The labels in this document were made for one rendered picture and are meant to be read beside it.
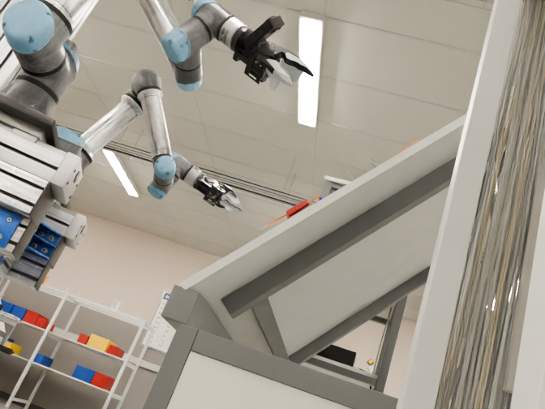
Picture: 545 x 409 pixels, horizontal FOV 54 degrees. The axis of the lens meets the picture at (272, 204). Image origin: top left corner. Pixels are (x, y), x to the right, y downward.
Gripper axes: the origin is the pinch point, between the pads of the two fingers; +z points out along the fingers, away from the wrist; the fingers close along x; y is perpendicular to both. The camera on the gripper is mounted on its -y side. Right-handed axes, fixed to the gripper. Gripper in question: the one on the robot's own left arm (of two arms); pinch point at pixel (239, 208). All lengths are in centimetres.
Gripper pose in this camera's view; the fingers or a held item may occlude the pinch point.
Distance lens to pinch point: 214.6
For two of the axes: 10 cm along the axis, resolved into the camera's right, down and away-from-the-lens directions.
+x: 5.8, -7.8, -2.5
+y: -1.1, 2.3, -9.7
